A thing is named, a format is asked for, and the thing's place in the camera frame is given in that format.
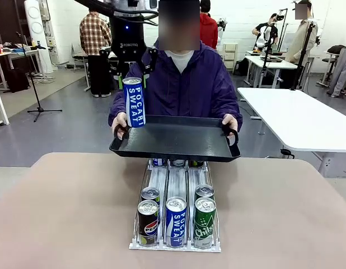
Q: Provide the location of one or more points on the black bag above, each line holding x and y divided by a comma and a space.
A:
17, 79

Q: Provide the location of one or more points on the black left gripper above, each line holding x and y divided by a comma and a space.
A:
128, 33

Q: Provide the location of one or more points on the green Chilsung Cider can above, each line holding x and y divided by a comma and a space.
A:
178, 162
204, 191
205, 224

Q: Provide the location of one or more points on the man in plaid shirt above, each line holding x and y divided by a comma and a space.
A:
93, 33

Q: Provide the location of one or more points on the black microphone stand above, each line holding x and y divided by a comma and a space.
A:
35, 92

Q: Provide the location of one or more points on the cluttered white table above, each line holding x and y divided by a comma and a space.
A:
19, 51

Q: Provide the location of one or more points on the person in beige coat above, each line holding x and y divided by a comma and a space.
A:
301, 42

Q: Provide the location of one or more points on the person's left hand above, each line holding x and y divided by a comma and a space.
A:
229, 122

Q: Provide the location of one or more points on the tall black tripod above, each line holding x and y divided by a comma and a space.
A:
303, 56

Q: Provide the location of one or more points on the black serving tray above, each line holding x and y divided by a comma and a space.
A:
173, 140

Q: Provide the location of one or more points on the black Pepsi can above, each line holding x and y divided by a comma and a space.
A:
150, 193
196, 163
147, 224

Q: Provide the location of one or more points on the person in red jacket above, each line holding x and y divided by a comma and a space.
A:
208, 28

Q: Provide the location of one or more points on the person's right forearm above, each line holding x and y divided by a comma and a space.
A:
117, 107

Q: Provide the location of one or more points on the clear can dispenser rack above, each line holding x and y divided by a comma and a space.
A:
175, 179

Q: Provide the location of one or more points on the chair with grey garment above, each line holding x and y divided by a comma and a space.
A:
341, 67

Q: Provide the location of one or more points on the white workbench table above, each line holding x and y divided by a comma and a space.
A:
273, 62

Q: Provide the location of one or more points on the white drawer cabinet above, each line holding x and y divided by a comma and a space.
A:
230, 54

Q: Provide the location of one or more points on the person's right hand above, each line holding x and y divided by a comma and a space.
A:
119, 120

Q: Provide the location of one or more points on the person in purple jacket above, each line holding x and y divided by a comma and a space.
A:
187, 89

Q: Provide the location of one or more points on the person's left forearm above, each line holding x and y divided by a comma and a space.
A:
234, 107

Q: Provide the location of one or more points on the large white table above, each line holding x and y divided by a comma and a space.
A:
296, 117

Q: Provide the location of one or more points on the blue Pocari Sweat can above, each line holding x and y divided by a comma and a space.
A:
175, 224
157, 161
135, 103

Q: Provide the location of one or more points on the person wearing VR headset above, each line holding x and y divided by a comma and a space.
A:
266, 30

